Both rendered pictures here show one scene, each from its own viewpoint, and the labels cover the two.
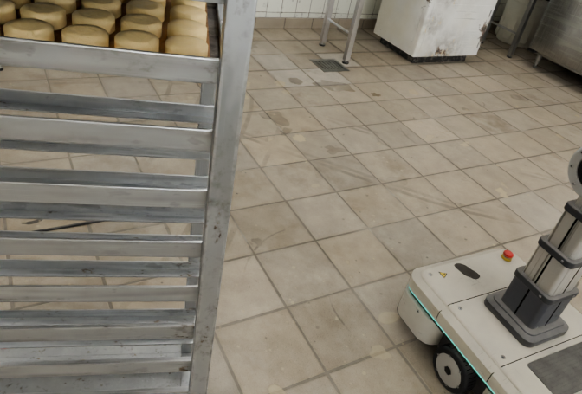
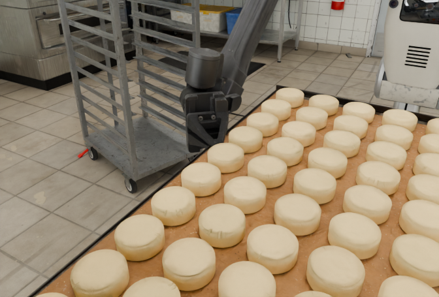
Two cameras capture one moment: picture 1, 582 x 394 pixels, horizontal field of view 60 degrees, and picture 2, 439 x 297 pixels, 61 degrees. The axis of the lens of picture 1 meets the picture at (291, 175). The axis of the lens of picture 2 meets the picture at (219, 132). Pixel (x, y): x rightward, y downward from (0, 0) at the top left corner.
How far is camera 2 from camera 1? 1.65 m
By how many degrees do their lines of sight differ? 54
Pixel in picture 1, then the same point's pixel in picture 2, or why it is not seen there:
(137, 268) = (180, 87)
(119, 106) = (172, 6)
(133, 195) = not seen: outside the picture
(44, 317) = (160, 104)
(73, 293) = (102, 33)
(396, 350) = not seen: hidden behind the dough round
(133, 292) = (110, 36)
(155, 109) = (180, 8)
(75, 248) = (100, 15)
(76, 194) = not seen: outside the picture
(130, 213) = (177, 57)
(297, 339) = not seen: hidden behind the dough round
